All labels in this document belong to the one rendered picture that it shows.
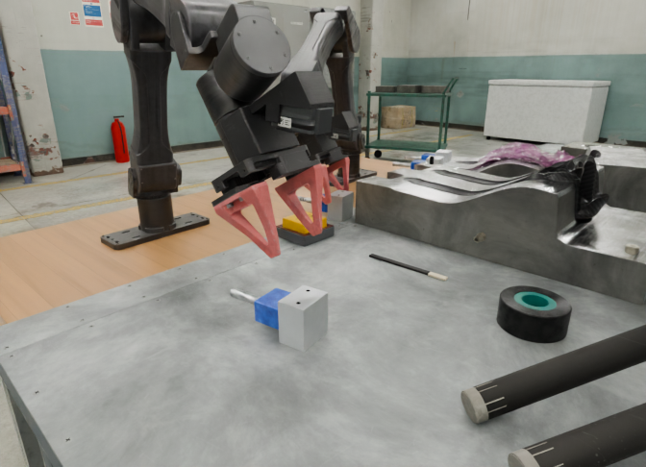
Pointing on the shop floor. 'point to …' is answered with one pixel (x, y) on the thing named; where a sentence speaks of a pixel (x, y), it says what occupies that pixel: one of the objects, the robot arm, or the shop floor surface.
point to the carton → (398, 116)
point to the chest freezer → (546, 110)
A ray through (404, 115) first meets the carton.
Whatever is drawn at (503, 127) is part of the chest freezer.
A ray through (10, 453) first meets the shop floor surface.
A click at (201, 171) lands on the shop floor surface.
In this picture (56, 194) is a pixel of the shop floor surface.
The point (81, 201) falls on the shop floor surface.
